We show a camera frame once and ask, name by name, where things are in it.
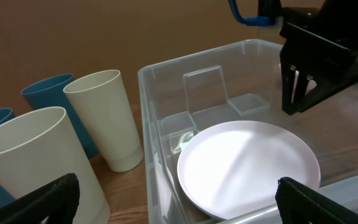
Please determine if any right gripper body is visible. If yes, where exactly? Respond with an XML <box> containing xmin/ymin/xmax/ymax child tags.
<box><xmin>280</xmin><ymin>0</ymin><xmax>358</xmax><ymax>83</ymax></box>

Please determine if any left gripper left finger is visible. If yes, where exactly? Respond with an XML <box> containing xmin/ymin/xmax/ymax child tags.
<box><xmin>0</xmin><ymin>173</ymin><xmax>80</xmax><ymax>224</ymax></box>

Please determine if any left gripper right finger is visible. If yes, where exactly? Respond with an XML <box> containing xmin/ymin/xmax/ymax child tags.
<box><xmin>275</xmin><ymin>177</ymin><xmax>358</xmax><ymax>224</ymax></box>

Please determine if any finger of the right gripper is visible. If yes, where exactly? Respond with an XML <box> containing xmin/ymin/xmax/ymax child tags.
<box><xmin>292</xmin><ymin>73</ymin><xmax>353</xmax><ymax>113</ymax></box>
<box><xmin>281</xmin><ymin>60</ymin><xmax>296</xmax><ymax>115</ymax></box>

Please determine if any cream cup front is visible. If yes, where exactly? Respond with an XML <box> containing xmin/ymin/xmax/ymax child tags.
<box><xmin>0</xmin><ymin>106</ymin><xmax>111</xmax><ymax>223</ymax></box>

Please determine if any cream cup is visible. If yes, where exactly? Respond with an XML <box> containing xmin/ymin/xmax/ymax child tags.
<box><xmin>63</xmin><ymin>70</ymin><xmax>144</xmax><ymax>172</ymax></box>
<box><xmin>0</xmin><ymin>106</ymin><xmax>111</xmax><ymax>223</ymax></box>

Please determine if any pink plate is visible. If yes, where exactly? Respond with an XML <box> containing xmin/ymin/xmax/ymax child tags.
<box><xmin>177</xmin><ymin>121</ymin><xmax>321</xmax><ymax>220</ymax></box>

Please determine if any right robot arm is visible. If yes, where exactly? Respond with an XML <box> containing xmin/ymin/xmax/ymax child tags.
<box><xmin>258</xmin><ymin>0</ymin><xmax>358</xmax><ymax>115</ymax></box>

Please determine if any clear plastic storage bin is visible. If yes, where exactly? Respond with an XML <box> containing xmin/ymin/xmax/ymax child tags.
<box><xmin>138</xmin><ymin>39</ymin><xmax>358</xmax><ymax>223</ymax></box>

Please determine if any dark blue cup rear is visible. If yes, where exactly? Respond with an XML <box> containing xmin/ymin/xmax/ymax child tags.
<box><xmin>21</xmin><ymin>73</ymin><xmax>100</xmax><ymax>161</ymax></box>

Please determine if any cream cup rear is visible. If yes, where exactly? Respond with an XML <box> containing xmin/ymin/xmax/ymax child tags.
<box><xmin>63</xmin><ymin>70</ymin><xmax>144</xmax><ymax>172</ymax></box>

